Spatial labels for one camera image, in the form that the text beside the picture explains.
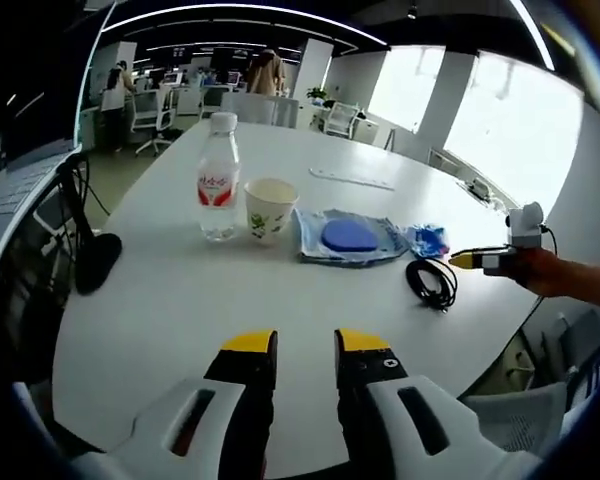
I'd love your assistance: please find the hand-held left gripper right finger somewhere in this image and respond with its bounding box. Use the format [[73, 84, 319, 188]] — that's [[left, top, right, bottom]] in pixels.
[[333, 327, 544, 480]]

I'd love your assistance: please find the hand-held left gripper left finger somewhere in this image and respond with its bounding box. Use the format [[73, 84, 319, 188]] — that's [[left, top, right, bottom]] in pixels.
[[72, 328, 280, 480]]

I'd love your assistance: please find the small blue pink packet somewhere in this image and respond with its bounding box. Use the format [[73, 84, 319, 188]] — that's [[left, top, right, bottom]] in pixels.
[[404, 224, 451, 259]]

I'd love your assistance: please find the clear plastic bag blue print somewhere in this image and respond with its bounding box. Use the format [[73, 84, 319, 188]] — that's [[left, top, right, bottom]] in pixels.
[[293, 206, 412, 264]]

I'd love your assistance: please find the blue round pad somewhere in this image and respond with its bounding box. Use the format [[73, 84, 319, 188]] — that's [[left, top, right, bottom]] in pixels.
[[321, 218, 379, 254]]

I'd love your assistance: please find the white paper cup green print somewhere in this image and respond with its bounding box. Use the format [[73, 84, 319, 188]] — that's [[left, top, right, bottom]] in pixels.
[[243, 177, 300, 246]]

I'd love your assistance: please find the clear water bottle red label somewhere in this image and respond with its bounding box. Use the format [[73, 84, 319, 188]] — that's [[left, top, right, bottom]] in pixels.
[[195, 111, 242, 244]]

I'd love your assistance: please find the person's right hand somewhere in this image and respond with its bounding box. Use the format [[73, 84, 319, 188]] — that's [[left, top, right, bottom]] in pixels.
[[517, 248, 569, 297]]

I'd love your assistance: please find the white table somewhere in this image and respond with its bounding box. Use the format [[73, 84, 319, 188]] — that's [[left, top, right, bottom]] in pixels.
[[52, 119, 541, 466]]

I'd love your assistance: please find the white flat strip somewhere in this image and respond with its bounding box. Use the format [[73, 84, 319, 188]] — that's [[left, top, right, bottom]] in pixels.
[[308, 167, 396, 192]]

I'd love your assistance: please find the black desk stand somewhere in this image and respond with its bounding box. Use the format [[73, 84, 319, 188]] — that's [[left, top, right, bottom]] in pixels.
[[62, 157, 124, 295]]

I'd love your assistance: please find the white office chair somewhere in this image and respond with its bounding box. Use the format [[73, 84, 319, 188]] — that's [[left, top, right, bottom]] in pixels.
[[324, 102, 359, 137], [132, 84, 176, 156]]

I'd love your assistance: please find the white mesh chair row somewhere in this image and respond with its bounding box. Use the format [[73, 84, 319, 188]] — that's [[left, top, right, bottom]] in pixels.
[[222, 94, 300, 126]]

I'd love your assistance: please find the white laptop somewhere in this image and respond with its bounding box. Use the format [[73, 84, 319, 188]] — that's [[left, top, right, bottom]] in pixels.
[[0, 2, 117, 301]]

